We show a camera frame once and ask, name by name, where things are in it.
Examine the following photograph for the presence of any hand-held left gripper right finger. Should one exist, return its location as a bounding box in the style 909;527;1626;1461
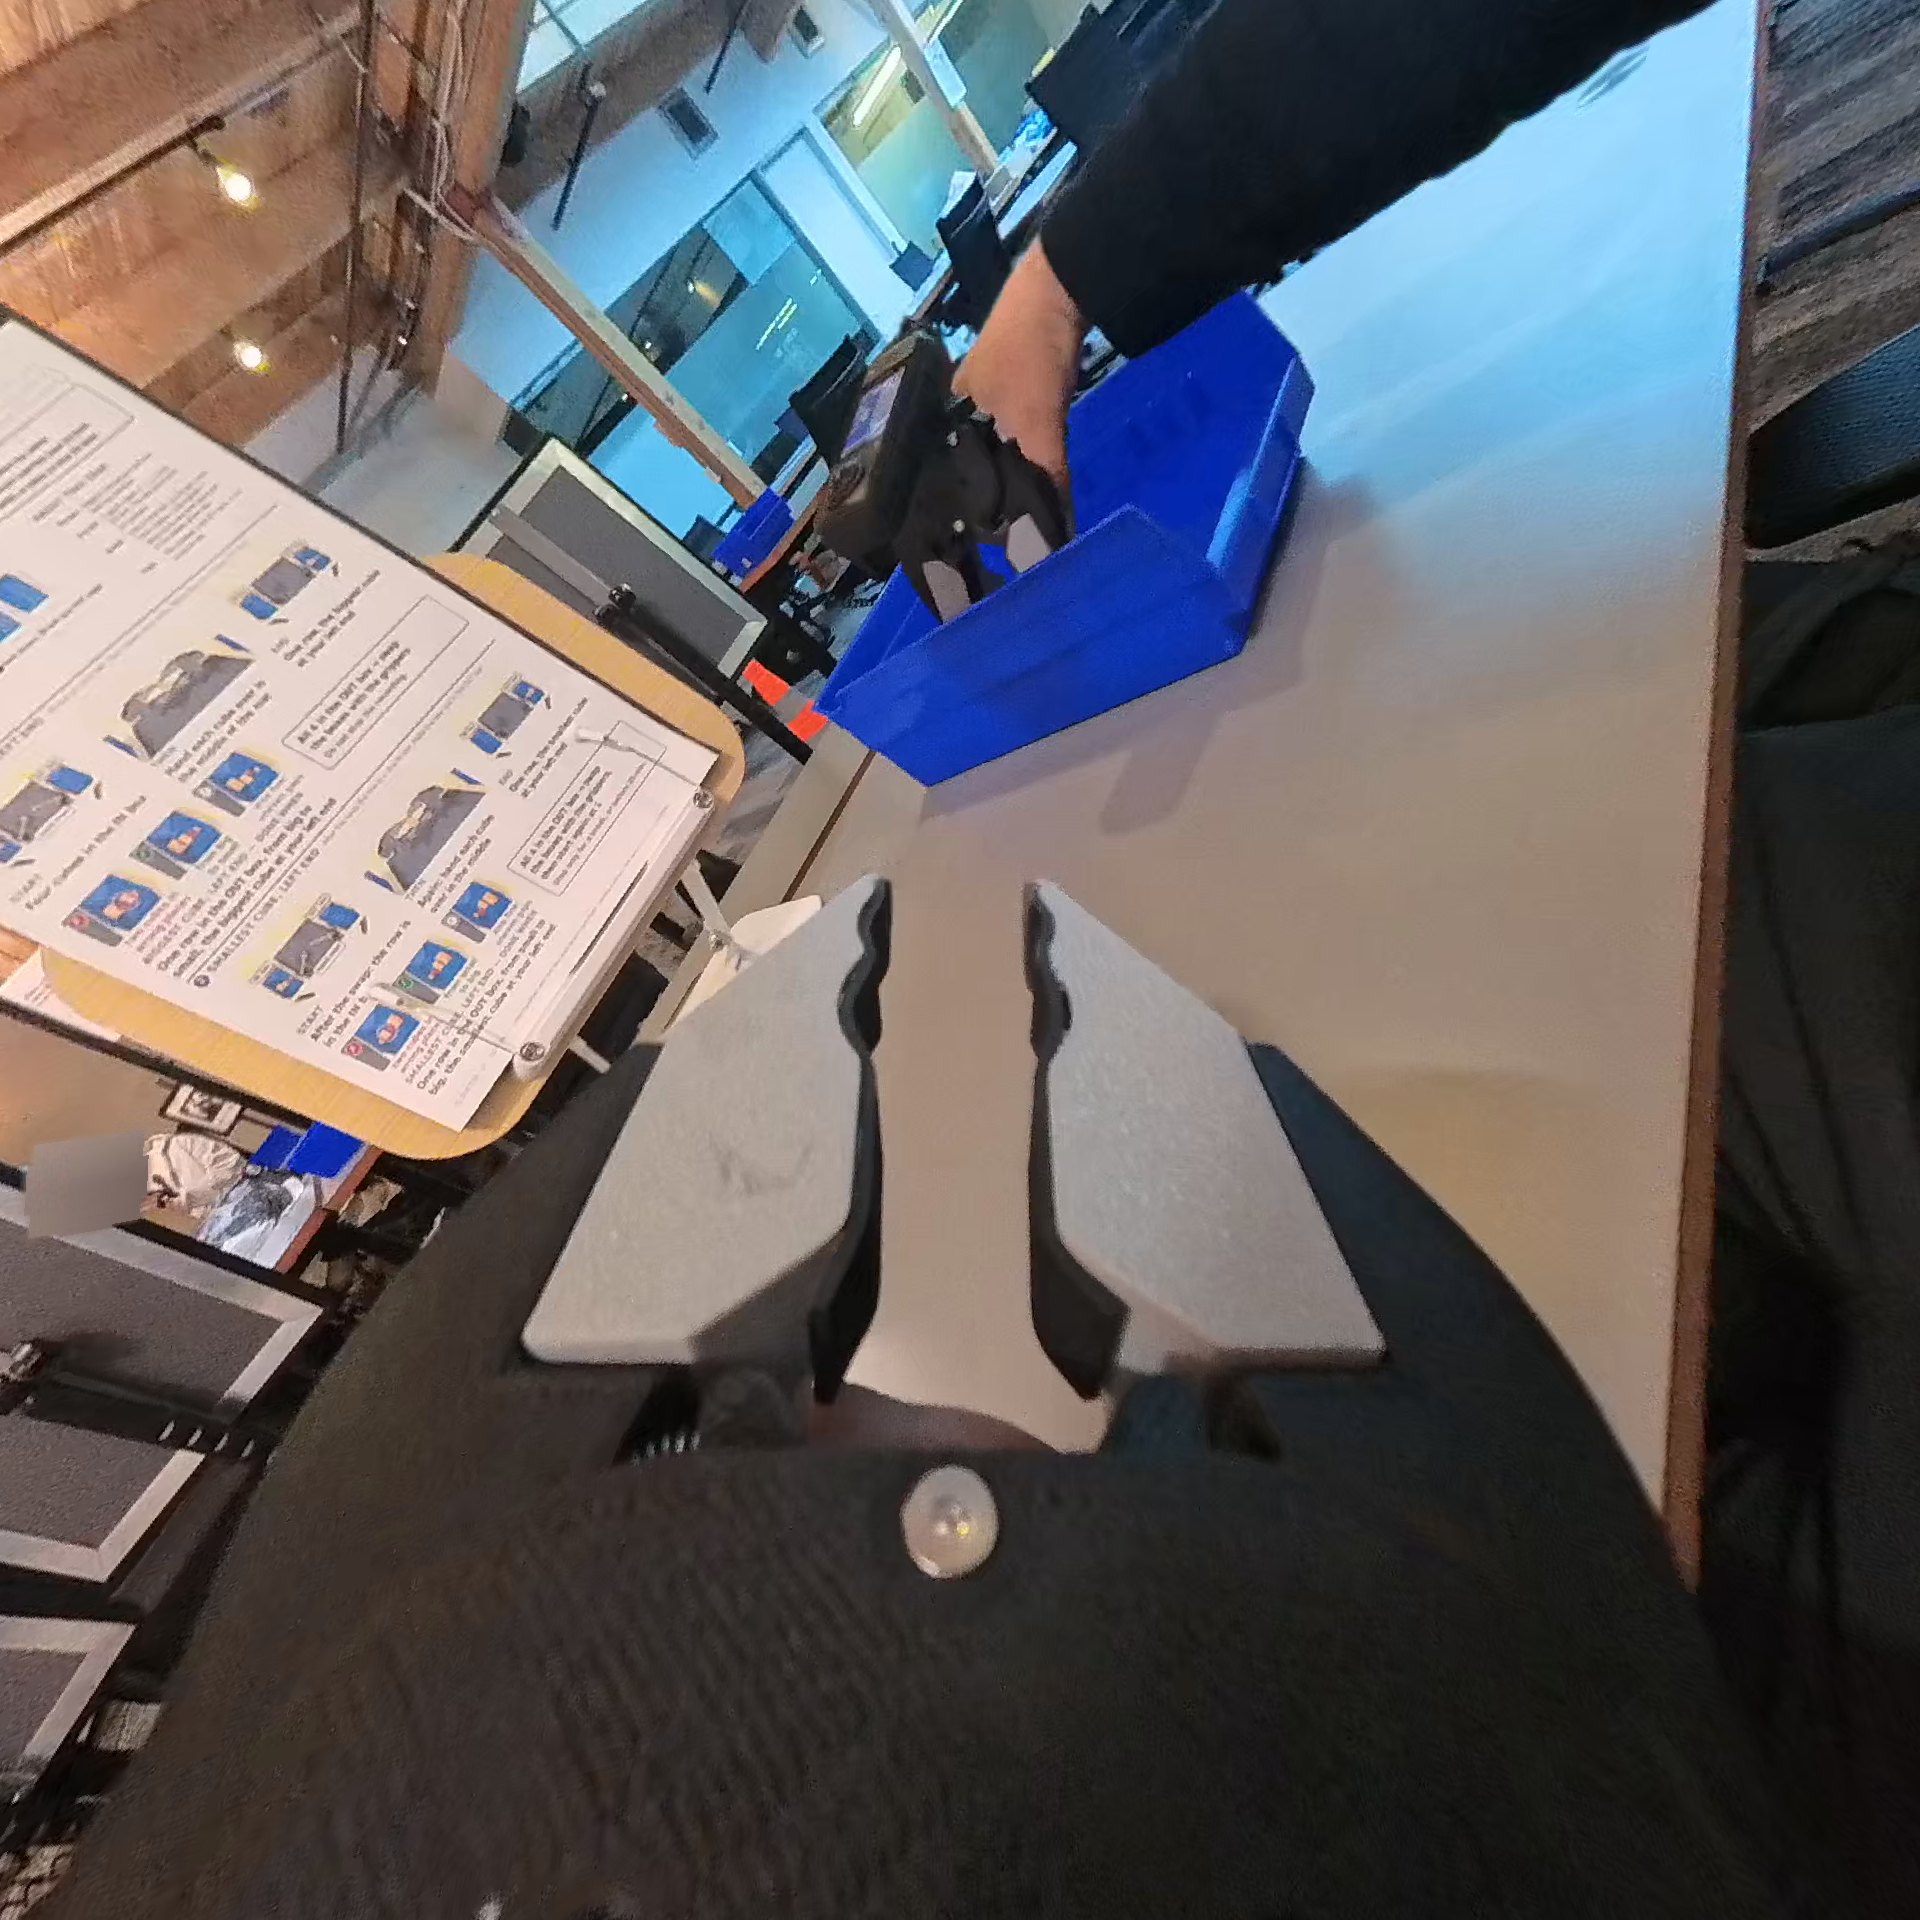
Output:
1023;877;1388;1400

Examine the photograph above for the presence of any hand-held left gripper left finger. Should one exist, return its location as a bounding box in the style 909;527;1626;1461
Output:
519;874;896;1400

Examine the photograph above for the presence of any blue plastic bin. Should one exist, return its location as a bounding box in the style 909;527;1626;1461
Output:
814;291;1320;785

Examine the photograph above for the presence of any person's right forearm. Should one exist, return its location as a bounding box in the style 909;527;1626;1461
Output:
1038;0;1719;360

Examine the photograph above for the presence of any person's right hand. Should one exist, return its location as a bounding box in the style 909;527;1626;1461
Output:
955;244;1101;488

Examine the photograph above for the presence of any small blue storage bin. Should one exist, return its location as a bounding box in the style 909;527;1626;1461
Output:
249;1123;367;1188
711;485;795;583

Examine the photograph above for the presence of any white stand base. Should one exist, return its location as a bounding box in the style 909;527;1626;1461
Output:
659;869;827;1038

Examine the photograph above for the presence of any grey partition panel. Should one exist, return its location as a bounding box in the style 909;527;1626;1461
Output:
450;437;771;678

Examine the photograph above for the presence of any grey panel rack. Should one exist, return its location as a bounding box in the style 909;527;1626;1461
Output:
0;1199;324;1786

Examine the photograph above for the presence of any printed instruction sheet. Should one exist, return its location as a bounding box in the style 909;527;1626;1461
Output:
0;316;719;1136

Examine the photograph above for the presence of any person's dark clothing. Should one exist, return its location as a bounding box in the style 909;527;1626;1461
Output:
1679;549;1920;1920

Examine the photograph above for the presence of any black office chair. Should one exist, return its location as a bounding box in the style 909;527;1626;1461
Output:
1743;363;1920;556

